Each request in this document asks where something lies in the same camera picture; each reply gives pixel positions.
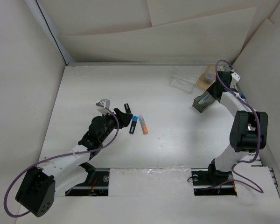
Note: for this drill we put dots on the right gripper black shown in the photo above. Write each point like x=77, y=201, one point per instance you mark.
x=211, y=88

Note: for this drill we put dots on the orange transparent container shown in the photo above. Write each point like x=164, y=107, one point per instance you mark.
x=201, y=81

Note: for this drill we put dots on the small bottle in orange container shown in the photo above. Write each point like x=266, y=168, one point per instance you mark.
x=209, y=77

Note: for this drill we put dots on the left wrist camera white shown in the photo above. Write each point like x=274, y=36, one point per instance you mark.
x=103, y=104

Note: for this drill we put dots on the green highlighter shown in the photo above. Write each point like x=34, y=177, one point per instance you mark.
x=205, y=101

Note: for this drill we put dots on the clear plastic container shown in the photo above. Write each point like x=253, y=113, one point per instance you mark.
x=183, y=81

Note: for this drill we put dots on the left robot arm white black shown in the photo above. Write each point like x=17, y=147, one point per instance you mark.
x=41, y=185

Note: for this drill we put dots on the dark grey transparent container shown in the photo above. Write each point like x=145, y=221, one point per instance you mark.
x=199, y=107

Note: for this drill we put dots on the black blue highlighter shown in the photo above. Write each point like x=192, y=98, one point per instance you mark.
x=133, y=124

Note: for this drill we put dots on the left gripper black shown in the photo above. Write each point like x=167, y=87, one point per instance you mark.
x=123, y=118

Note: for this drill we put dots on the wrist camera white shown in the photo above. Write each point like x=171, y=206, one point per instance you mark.
x=103, y=104
x=235, y=77

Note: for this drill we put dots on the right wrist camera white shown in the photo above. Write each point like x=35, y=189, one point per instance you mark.
x=235, y=77

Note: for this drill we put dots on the orange highlighter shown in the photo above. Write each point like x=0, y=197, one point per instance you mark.
x=143, y=125

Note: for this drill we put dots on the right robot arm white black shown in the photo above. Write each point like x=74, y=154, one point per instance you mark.
x=223, y=166

